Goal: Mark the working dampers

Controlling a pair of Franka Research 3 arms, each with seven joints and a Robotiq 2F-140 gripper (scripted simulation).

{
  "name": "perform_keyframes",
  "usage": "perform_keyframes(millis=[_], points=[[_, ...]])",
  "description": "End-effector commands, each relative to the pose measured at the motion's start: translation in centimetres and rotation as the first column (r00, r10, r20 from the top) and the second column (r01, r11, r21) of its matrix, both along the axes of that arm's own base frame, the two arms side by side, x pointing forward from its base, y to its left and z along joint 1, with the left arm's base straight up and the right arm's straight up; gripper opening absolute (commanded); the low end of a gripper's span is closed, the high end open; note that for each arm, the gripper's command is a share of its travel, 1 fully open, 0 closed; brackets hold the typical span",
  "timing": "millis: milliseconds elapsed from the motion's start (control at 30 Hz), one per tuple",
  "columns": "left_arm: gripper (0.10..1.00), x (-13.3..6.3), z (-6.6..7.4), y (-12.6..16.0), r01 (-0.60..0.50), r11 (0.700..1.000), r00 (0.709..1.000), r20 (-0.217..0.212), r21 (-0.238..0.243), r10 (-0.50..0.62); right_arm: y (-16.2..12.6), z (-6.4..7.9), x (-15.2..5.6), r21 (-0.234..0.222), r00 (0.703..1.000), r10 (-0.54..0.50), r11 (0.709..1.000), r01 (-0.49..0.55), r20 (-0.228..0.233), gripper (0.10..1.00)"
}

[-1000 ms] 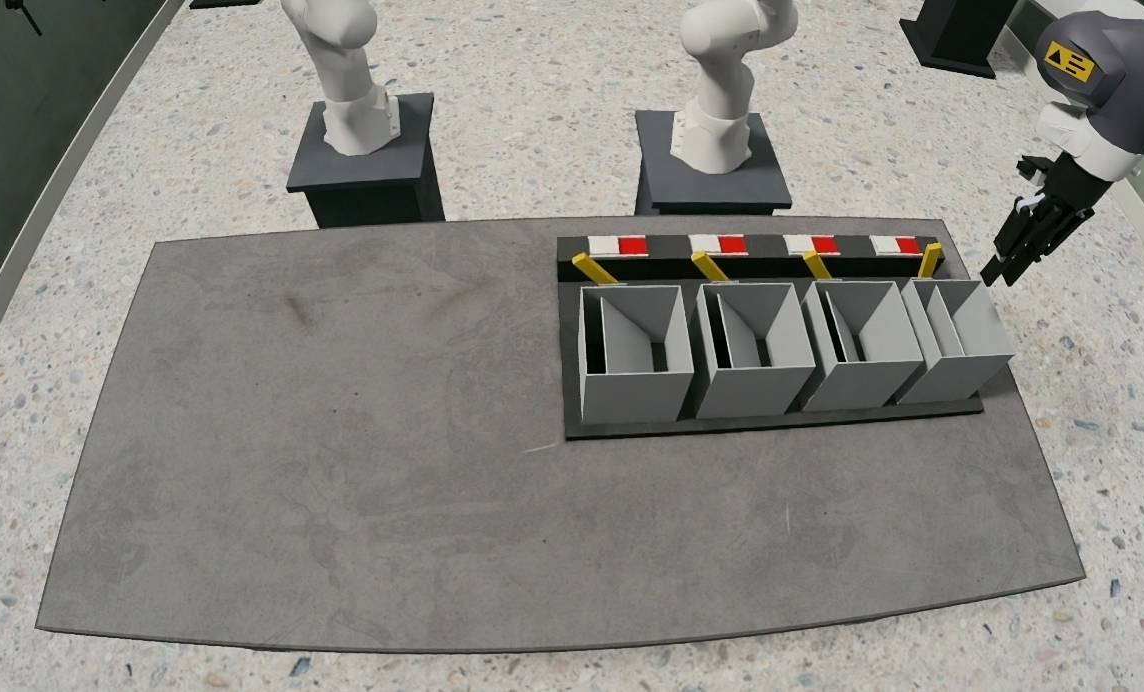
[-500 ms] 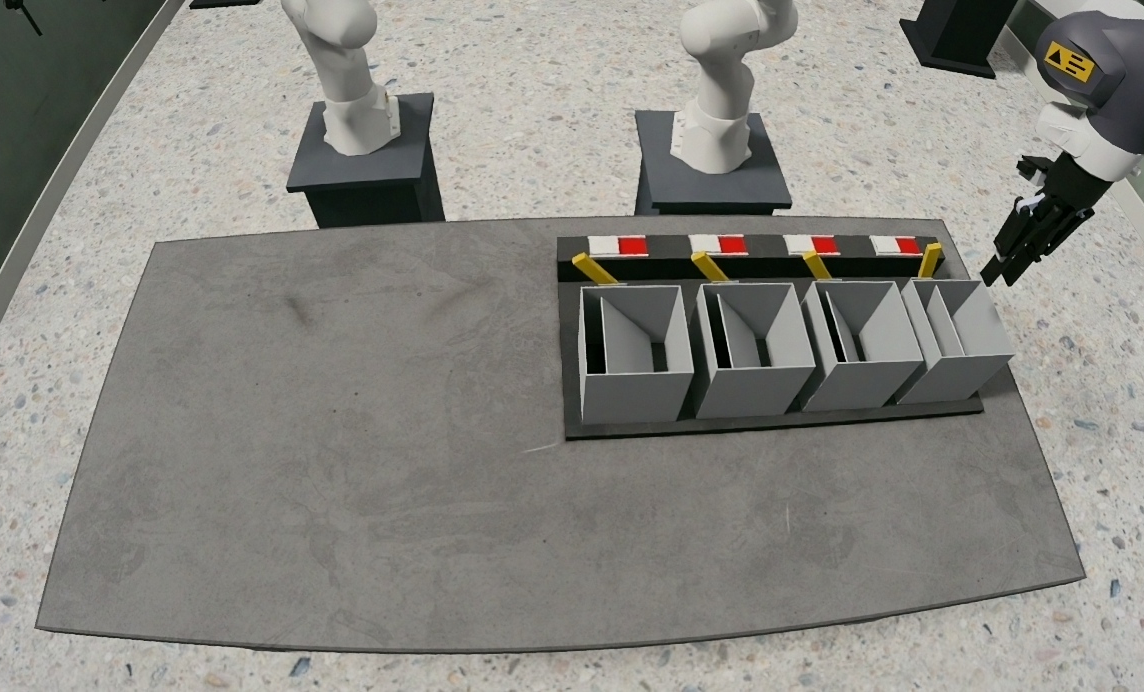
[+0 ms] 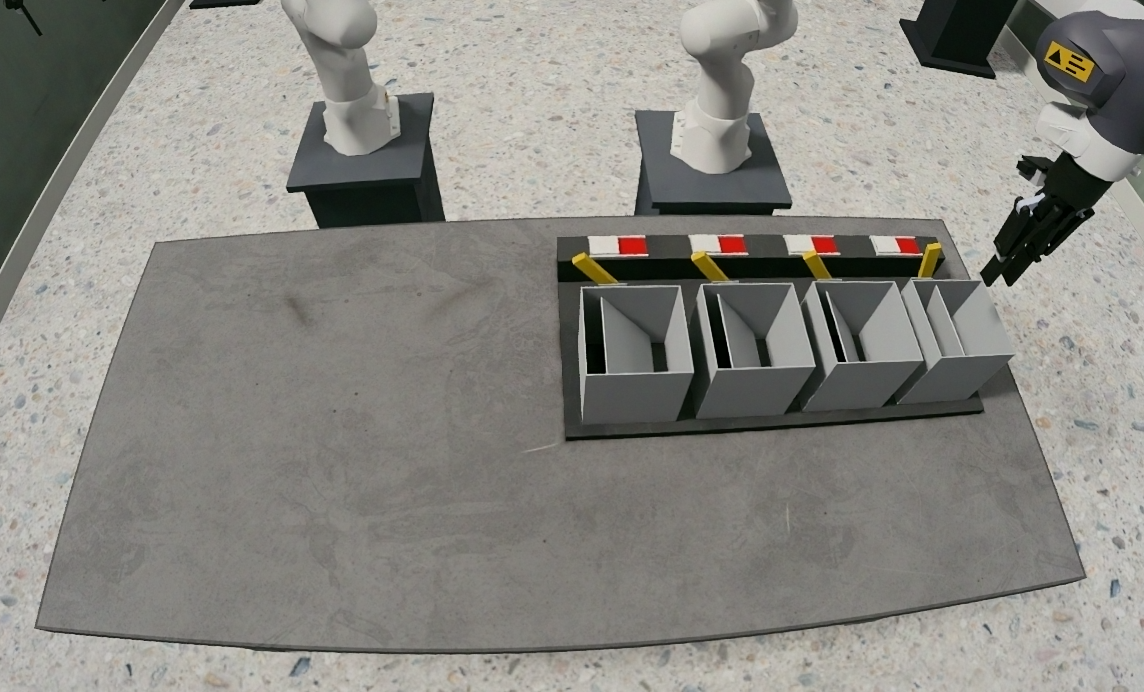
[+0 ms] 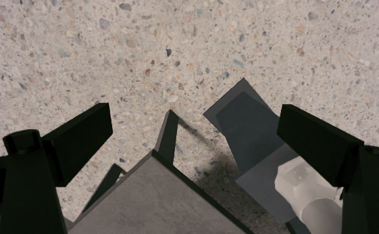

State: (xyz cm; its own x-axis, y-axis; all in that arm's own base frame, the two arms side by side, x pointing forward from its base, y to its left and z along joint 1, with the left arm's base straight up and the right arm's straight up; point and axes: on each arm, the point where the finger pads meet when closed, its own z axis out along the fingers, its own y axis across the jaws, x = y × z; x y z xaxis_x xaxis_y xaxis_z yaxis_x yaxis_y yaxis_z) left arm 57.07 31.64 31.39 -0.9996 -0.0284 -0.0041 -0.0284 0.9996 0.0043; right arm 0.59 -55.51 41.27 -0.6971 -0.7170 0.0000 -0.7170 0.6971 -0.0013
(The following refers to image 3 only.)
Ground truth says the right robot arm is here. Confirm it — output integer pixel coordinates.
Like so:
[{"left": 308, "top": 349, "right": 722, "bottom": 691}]
[{"left": 280, "top": 0, "right": 402, "bottom": 156}]

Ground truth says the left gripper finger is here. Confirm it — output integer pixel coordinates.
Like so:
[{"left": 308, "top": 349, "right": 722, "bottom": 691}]
[
  {"left": 1002, "top": 207, "right": 1095, "bottom": 287},
  {"left": 980, "top": 193, "right": 1063, "bottom": 287}
]

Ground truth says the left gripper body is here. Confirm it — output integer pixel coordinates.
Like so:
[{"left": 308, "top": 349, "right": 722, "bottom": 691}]
[{"left": 1034, "top": 151, "right": 1114, "bottom": 223}]

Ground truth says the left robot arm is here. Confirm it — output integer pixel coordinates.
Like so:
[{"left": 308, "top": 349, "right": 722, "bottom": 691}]
[{"left": 672, "top": 0, "right": 1144, "bottom": 182}]

